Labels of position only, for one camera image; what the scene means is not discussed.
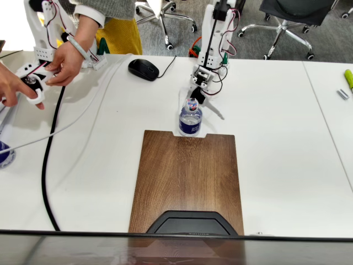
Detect white leader robot arm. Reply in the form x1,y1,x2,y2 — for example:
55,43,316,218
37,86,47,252
15,0,108,104

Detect white cable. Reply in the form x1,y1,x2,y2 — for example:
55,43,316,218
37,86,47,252
0,54,133,155

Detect grey knitted sweater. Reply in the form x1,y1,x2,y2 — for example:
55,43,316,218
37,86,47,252
59,0,137,29

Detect pale green jade bracelet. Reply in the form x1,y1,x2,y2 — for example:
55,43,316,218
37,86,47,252
67,35,92,60

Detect orange cable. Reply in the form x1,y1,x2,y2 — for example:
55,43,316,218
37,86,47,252
189,34,205,57

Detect blue white cup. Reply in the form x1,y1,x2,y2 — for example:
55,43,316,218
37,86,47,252
0,140,17,169

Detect thick black cable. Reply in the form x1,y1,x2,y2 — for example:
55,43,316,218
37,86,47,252
41,85,66,232

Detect black monitor stand base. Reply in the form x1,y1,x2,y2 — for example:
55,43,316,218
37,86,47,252
145,210,239,236

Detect yellow corduroy trousers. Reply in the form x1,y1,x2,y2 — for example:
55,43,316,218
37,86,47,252
95,18,144,55

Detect black computer mouse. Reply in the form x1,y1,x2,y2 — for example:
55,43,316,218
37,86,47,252
127,59,160,82

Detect blue labelled water bottle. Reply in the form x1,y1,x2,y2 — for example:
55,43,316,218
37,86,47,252
178,97,204,137

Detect person's left hand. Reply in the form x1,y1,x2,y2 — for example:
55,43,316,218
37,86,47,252
45,41,85,87

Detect black office chair chrome base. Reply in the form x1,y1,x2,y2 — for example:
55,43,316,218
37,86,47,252
237,0,340,61

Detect person's left forearm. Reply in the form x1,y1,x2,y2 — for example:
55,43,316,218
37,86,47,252
73,15,100,51

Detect brown wooden board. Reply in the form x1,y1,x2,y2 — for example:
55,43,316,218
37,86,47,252
128,129,245,236

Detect person's right hand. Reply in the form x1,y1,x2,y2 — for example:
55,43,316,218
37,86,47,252
0,66,46,110

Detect thin black mouse cable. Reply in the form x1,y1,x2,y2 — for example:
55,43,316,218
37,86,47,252
156,55,178,80

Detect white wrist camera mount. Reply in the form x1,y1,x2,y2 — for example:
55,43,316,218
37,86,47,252
190,65,217,91

